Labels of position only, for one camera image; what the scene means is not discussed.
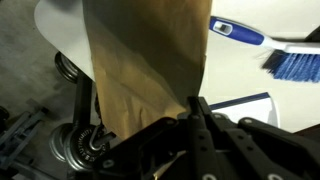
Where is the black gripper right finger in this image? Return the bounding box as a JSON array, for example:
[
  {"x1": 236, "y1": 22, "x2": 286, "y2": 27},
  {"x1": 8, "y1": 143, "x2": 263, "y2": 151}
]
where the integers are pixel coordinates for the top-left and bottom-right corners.
[{"x1": 196, "y1": 97, "x2": 320, "y2": 180}]

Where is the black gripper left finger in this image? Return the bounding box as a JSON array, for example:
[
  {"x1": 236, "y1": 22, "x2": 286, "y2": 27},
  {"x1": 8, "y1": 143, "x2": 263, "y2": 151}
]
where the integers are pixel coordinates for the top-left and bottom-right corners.
[{"x1": 94, "y1": 95, "x2": 202, "y2": 180}]

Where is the brown paper bag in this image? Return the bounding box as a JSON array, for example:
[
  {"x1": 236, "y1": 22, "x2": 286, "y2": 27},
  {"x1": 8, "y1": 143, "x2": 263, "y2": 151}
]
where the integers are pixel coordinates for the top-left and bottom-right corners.
[{"x1": 82, "y1": 0, "x2": 214, "y2": 179}]

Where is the grey weight plate stack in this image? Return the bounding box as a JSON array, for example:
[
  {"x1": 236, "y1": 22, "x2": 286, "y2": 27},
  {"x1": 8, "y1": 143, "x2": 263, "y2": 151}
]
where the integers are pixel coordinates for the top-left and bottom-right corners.
[
  {"x1": 48, "y1": 122, "x2": 113, "y2": 172},
  {"x1": 54, "y1": 51, "x2": 82, "y2": 84}
]

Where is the black weight rack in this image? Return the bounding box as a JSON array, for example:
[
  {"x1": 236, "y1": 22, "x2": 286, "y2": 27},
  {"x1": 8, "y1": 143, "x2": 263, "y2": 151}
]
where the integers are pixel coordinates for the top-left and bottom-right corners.
[{"x1": 72, "y1": 73, "x2": 116, "y2": 151}]

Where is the blue white hand brush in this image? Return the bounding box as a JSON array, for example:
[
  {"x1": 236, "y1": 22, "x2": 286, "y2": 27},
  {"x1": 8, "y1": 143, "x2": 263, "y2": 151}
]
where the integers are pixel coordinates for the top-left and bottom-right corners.
[{"x1": 209, "y1": 15, "x2": 320, "y2": 84}]

